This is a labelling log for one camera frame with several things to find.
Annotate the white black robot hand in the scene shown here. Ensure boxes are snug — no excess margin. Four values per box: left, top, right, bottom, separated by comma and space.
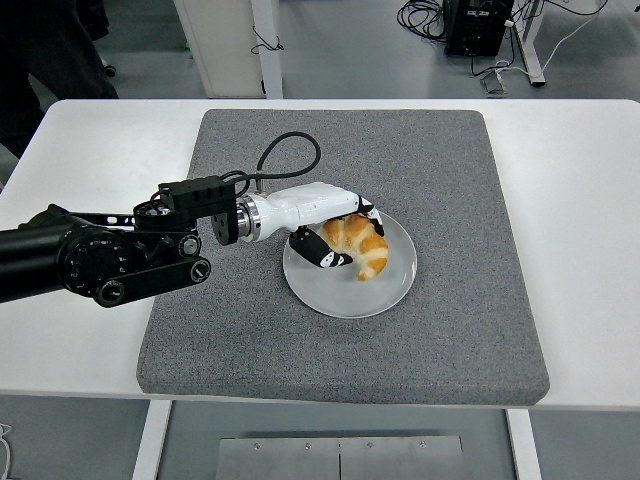
257, 182, 386, 271

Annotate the golden croissant bread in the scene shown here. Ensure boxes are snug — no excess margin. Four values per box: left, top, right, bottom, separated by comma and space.
319, 213, 390, 282

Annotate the round grey plate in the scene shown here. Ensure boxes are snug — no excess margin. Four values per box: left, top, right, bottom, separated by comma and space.
282, 204, 419, 319

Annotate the grey metal plate with screws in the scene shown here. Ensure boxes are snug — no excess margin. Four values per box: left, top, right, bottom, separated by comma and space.
218, 435, 465, 480

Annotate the grey felt mat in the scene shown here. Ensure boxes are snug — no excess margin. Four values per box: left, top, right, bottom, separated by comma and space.
135, 108, 551, 407

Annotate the white desk panel and leg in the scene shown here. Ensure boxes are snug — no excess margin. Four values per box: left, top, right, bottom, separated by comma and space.
174, 0, 285, 100

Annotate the black computer case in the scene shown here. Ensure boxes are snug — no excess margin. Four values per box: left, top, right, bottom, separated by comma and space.
443, 0, 516, 57

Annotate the white table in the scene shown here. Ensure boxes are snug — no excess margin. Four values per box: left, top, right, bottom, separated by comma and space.
0, 98, 640, 480

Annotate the thin black cable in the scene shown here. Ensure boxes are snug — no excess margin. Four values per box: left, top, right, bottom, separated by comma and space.
251, 22, 285, 54

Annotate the black floor cable bundle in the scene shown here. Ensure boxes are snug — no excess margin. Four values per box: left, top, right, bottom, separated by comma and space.
397, 0, 449, 44

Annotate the small clear plastic bracket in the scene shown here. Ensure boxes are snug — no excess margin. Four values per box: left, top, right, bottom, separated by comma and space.
479, 69, 511, 96

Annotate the white floor cable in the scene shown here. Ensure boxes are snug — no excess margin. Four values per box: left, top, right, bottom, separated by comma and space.
497, 0, 611, 81

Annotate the thin white cable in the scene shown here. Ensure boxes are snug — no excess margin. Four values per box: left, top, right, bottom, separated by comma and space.
0, 422, 13, 479

